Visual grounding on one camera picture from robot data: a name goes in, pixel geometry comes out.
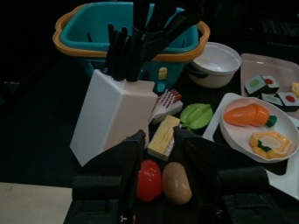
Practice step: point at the orange toy carrot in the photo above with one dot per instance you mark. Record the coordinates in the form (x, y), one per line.
(247, 115)

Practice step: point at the yellow toy egg roll slab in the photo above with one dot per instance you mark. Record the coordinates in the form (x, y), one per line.
(163, 137)

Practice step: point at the yellow toy flower-shaped slice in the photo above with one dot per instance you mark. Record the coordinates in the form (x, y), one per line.
(272, 144)

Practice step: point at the green toy star fruit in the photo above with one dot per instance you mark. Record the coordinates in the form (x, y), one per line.
(196, 116)

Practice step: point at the brown toy potato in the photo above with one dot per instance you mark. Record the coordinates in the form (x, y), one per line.
(176, 183)

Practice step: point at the toy sushi roll green centre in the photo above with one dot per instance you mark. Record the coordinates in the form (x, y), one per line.
(272, 99)
(253, 84)

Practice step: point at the white knife block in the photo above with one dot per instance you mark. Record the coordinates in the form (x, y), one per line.
(112, 116)

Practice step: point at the yellow toy food piece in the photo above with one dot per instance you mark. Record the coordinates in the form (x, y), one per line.
(295, 89)

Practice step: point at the red toy tomato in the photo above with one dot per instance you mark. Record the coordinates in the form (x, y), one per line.
(148, 180)

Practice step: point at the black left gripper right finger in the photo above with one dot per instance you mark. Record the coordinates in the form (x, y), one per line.
(217, 175)

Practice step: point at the teal basket with orange rim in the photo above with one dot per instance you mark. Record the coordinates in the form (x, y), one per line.
(97, 26)

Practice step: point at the pink plastic tray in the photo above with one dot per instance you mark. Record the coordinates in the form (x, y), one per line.
(264, 65)

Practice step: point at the red white striped toy food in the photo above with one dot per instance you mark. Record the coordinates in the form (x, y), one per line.
(165, 106)

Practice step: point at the white rectangular plate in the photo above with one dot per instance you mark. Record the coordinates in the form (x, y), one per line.
(286, 180)

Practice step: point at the white oval bowl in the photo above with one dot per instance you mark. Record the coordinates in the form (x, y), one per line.
(240, 137)

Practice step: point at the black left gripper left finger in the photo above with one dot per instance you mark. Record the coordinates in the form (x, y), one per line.
(104, 172)

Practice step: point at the toy sushi roll red centre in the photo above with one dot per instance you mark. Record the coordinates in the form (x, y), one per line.
(271, 83)
(290, 100)

